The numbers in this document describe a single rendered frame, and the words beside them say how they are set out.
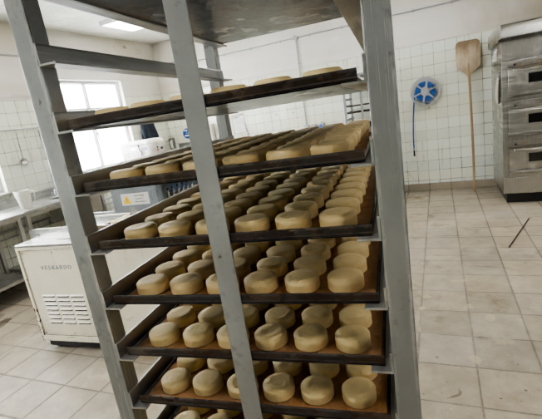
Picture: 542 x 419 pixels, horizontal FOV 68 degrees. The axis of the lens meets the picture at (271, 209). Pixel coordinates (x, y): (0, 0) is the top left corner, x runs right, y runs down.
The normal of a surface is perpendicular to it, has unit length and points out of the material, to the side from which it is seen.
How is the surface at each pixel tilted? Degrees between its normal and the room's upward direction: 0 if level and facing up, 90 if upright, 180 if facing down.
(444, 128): 90
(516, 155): 91
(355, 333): 0
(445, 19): 90
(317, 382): 0
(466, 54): 80
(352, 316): 0
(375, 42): 90
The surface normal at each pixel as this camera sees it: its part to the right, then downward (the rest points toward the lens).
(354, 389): -0.15, -0.96
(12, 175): 0.92, -0.05
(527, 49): -0.37, 0.27
